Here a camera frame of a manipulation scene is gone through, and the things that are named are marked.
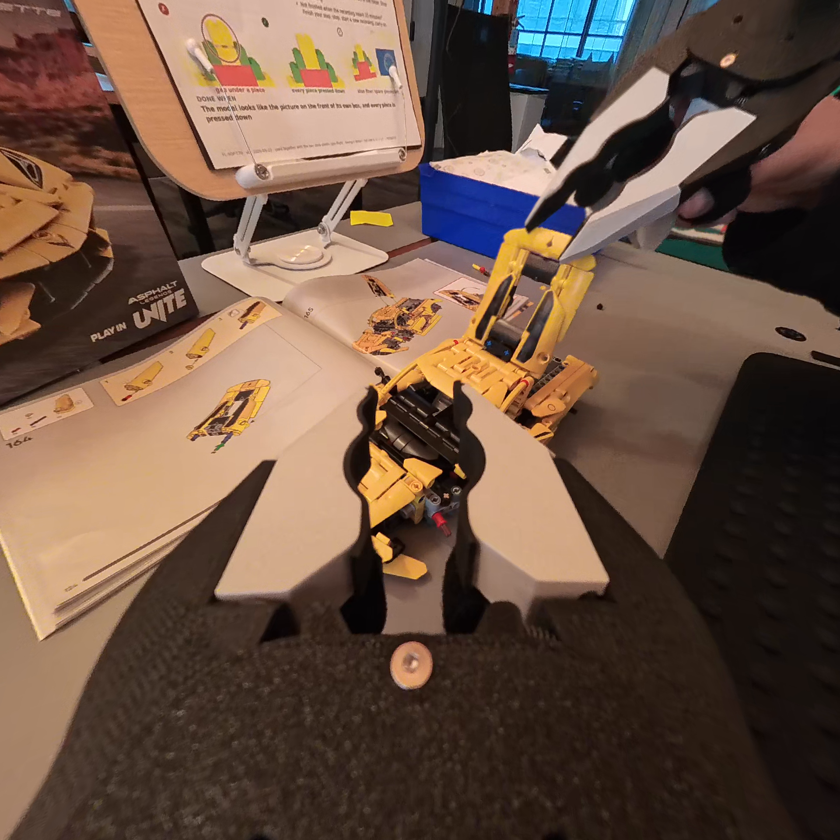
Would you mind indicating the person's right forearm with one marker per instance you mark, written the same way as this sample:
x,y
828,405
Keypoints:
x,y
787,256

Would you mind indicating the blue plastic bin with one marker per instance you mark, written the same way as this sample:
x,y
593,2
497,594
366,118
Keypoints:
x,y
479,210

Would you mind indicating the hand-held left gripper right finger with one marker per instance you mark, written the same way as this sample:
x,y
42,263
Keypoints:
x,y
538,525

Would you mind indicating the black perforated chair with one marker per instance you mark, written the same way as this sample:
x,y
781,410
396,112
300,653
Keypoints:
x,y
768,525

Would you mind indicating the black brick pin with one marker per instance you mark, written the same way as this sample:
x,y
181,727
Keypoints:
x,y
825,358

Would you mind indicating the green mat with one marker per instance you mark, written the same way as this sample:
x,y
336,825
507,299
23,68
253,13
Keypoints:
x,y
689,249

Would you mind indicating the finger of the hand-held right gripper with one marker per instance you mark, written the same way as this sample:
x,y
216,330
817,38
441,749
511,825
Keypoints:
x,y
669,177
617,118

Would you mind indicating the white paper bags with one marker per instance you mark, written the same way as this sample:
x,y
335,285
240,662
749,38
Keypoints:
x,y
499,164

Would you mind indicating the instruction booklet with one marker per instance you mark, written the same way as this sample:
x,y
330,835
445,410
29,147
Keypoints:
x,y
131,472

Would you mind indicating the person's right hand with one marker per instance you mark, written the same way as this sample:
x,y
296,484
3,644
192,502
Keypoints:
x,y
800,164

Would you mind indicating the yellow brick model car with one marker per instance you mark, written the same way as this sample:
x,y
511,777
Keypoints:
x,y
564,387

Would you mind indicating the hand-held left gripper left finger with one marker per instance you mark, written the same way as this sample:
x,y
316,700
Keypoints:
x,y
295,525

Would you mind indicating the wooden document stand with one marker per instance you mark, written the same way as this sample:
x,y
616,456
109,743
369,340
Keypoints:
x,y
131,131

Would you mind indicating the grey desk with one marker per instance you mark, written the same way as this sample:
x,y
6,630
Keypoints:
x,y
656,394

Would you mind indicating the yellow flat brick piece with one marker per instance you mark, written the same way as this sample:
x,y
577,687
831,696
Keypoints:
x,y
371,218

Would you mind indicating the black round brick piece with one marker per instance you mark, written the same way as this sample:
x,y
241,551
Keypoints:
x,y
790,333

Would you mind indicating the large paned window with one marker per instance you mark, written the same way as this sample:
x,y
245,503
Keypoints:
x,y
571,26

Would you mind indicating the brick set box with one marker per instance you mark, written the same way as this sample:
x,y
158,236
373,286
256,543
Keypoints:
x,y
79,229

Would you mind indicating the printed instruction sheet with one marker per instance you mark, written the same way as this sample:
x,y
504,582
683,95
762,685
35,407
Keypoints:
x,y
295,118

